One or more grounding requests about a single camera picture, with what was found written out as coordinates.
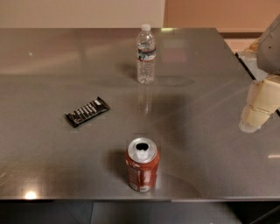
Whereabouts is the red coke can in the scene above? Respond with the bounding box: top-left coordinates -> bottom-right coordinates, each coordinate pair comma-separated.
125,137 -> 160,193

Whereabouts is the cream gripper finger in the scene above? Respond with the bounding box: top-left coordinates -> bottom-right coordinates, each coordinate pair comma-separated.
239,74 -> 280,133

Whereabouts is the clear plastic water bottle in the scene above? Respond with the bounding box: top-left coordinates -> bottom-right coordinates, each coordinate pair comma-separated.
136,24 -> 156,85

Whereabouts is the black snack bar wrapper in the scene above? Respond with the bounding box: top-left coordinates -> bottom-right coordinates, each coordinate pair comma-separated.
65,97 -> 111,128

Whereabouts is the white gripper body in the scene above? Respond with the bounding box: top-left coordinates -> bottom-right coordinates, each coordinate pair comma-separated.
256,14 -> 280,74

